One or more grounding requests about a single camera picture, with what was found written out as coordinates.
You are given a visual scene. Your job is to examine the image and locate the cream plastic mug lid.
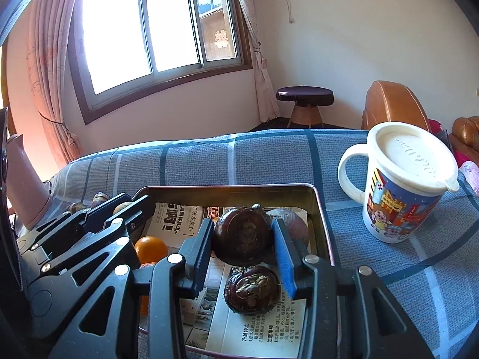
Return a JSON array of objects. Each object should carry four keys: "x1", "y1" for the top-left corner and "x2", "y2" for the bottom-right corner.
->
[{"x1": 367, "y1": 121, "x2": 460, "y2": 195}]

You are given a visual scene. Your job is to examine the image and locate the pink electric kettle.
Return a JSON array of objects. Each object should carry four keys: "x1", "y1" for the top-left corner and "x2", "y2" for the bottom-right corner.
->
[{"x1": 7, "y1": 133, "x2": 51, "y2": 229}]

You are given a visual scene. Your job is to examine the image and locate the wicker stool purple cushion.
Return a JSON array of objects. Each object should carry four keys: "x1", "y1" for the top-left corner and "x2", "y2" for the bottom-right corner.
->
[{"x1": 276, "y1": 86, "x2": 334, "y2": 128}]

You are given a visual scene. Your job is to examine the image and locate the white cartoon print mug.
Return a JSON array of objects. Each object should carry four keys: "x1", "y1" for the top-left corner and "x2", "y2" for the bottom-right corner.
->
[{"x1": 337, "y1": 143, "x2": 450, "y2": 244}]

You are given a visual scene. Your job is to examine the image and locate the curtain tassel tieback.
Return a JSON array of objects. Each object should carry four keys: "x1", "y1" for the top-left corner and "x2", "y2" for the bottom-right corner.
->
[{"x1": 41, "y1": 112, "x2": 80, "y2": 147}]

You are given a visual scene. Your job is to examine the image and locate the brown leather armchair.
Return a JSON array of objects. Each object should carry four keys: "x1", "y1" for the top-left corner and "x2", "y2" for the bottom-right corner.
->
[{"x1": 361, "y1": 80, "x2": 431, "y2": 132}]

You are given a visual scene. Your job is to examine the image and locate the pink floral pillow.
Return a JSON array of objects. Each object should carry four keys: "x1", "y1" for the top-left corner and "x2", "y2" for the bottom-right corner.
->
[{"x1": 458, "y1": 159, "x2": 479, "y2": 196}]

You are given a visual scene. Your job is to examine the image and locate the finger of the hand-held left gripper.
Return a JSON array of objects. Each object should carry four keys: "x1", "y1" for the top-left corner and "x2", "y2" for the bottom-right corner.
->
[
  {"x1": 28, "y1": 195, "x2": 155, "y2": 300},
  {"x1": 17, "y1": 193, "x2": 133, "y2": 255}
]

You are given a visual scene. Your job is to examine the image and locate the rectangular metal tin tray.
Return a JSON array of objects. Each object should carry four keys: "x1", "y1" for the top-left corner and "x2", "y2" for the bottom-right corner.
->
[{"x1": 129, "y1": 184, "x2": 335, "y2": 359}]

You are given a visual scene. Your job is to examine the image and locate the printed paper sheet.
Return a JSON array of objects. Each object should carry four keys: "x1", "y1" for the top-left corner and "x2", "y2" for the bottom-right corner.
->
[{"x1": 144, "y1": 202, "x2": 311, "y2": 358}]

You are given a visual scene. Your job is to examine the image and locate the pale narrow curtain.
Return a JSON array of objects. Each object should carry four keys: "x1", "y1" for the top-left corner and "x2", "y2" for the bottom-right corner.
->
[{"x1": 226, "y1": 0, "x2": 281, "y2": 122}]

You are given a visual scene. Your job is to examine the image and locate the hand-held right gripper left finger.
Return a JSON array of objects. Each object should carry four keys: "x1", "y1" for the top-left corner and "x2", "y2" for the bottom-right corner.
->
[{"x1": 48, "y1": 218, "x2": 215, "y2": 359}]

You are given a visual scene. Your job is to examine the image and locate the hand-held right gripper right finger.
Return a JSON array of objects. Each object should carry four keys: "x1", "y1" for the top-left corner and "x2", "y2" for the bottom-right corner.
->
[{"x1": 272, "y1": 220, "x2": 436, "y2": 359}]

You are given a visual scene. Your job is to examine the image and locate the brown framed sliding window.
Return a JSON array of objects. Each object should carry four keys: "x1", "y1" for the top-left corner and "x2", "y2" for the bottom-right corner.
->
[{"x1": 69, "y1": 0, "x2": 253, "y2": 126}]

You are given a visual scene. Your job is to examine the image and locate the pink patterned curtain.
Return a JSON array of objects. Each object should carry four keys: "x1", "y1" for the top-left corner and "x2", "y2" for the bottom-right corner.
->
[{"x1": 26, "y1": 0, "x2": 94, "y2": 165}]

